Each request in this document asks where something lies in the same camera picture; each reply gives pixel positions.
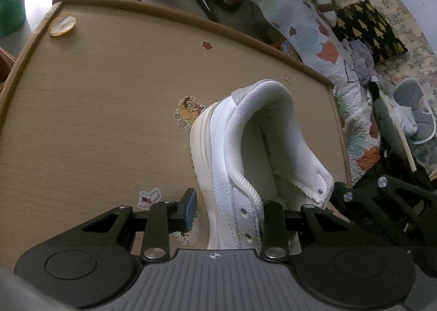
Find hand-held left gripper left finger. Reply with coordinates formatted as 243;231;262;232
70;189;198;261

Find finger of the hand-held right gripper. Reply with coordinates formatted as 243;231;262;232
329;181;415;247
355;176;437;226

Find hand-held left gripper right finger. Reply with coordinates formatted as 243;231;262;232
261;201;357;262

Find white sneaker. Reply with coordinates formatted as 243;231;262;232
189;79;334;250

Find wooden stick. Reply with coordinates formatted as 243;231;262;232
376;89;418;172

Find grey green cloth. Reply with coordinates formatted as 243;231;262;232
372;99;410;161

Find small white cloth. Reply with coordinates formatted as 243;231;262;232
392;102;417;134

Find grey padded slipper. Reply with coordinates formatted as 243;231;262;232
392;79;432;145

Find scattered cartoon stickers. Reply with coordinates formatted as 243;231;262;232
138;41;292;247

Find pale purple garment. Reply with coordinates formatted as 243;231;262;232
345;39;379;84

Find low wooden table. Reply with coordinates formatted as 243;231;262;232
0;0;352;264

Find black cushion with gold trees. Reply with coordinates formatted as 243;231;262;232
333;0;408;65

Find white patchwork quilt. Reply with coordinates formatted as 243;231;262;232
247;0;383;182

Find floral sofa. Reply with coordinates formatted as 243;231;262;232
290;0;437;175

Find round yellow disc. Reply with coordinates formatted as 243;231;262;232
48;14;77;37

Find brown wicker basket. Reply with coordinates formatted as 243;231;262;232
0;46;16;91

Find green bin with black bag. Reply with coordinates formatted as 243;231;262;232
0;0;31;37

